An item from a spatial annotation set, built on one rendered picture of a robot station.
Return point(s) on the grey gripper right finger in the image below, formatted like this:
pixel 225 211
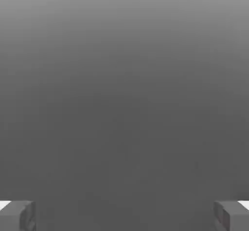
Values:
pixel 235 217

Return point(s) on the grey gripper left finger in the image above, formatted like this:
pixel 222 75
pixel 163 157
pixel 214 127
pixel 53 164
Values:
pixel 13 217

